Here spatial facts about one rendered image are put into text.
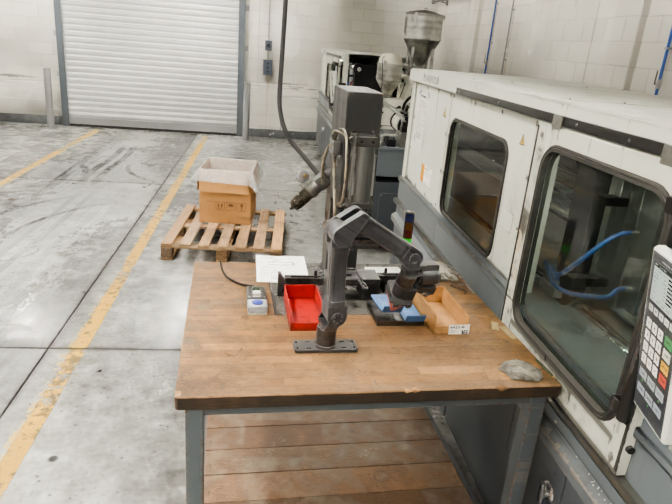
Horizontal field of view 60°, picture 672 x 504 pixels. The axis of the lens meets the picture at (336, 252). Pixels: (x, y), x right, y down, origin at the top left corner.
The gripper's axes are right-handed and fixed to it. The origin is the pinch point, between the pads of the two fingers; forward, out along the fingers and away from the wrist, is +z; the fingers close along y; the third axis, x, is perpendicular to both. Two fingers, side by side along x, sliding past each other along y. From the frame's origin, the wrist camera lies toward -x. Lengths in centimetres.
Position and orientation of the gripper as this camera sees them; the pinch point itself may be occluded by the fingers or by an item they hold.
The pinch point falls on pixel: (392, 308)
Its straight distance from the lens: 198.3
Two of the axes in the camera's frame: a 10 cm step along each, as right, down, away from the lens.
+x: -9.7, -0.2, -2.4
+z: -2.0, 6.4, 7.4
